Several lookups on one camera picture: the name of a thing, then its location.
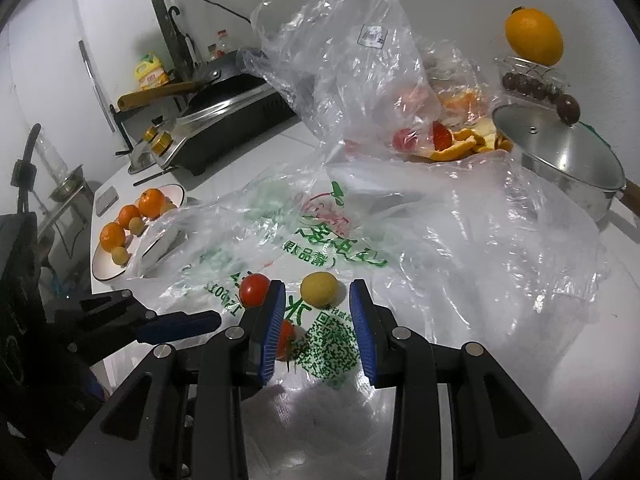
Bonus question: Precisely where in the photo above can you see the smartphone in clear case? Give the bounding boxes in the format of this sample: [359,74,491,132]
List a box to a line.
[95,186,118,218]

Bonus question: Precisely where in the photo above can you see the yellow detergent bottle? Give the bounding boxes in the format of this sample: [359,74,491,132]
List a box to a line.
[134,51,171,91]

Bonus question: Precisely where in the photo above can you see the green printed plastic bag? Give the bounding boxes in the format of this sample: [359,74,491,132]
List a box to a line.
[127,160,401,391]

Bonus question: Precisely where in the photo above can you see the white textured plastic bag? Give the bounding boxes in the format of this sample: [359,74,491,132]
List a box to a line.
[240,375,401,480]

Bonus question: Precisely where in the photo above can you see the black metal rack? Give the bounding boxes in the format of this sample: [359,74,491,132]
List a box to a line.
[109,77,146,156]

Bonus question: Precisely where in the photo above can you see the dark metal bar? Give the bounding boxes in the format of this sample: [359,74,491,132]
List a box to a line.
[140,0,173,61]

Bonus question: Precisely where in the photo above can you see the clear plastic bag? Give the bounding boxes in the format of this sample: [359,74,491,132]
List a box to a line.
[325,152,613,356]
[237,0,496,161]

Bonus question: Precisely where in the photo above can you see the steel pot with wooden handle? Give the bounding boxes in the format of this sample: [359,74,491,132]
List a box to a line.
[520,155,640,223]

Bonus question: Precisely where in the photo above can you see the dark chopstick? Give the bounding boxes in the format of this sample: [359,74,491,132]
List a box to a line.
[134,170,176,187]

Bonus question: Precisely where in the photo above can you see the orange mandarin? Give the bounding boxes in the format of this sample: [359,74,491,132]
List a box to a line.
[100,222,127,252]
[117,204,142,231]
[138,187,167,220]

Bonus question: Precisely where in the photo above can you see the dark round fruit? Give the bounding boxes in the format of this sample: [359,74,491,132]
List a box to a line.
[556,94,582,125]

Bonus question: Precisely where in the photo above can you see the glass pot lid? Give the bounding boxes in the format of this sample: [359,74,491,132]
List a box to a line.
[491,105,627,193]

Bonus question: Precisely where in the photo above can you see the steel induction cooker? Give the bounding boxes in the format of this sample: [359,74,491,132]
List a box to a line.
[142,74,301,177]

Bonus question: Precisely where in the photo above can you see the grey long door handle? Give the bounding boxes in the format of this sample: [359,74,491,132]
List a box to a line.
[77,40,116,136]

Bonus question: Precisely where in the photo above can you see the white plate with dark rim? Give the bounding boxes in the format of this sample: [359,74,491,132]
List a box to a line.
[91,184,187,282]

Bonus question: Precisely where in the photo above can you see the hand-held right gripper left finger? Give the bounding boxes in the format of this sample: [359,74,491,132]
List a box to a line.
[52,280,288,480]

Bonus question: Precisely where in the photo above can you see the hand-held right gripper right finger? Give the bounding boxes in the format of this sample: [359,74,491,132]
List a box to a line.
[348,279,583,480]

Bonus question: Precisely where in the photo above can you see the red cherry tomato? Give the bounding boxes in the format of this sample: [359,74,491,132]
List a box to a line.
[275,320,303,362]
[391,128,420,153]
[431,121,453,152]
[239,273,272,308]

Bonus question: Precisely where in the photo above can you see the black wok with wooden handle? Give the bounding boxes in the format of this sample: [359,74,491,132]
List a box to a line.
[117,55,266,111]

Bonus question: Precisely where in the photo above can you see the clear box of dark fruit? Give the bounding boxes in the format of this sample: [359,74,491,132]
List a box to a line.
[496,55,571,106]

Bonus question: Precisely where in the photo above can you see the large orange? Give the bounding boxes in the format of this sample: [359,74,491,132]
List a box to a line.
[504,6,565,67]

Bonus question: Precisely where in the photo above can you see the black folded umbrella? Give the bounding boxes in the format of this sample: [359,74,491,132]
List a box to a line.
[167,5,198,68]

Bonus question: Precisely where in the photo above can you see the orange peels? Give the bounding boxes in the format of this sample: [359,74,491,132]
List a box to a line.
[425,87,516,163]

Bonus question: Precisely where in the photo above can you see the steel basin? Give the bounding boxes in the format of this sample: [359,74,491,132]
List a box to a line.
[48,164,86,203]

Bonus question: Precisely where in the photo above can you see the thin black power cable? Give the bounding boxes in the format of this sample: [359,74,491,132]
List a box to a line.
[190,0,253,26]

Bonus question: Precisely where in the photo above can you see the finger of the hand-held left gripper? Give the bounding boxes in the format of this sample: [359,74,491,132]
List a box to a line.
[54,289,160,331]
[65,310,222,361]

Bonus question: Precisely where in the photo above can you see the thick black gripper cable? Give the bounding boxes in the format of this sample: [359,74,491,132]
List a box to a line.
[11,122,42,216]

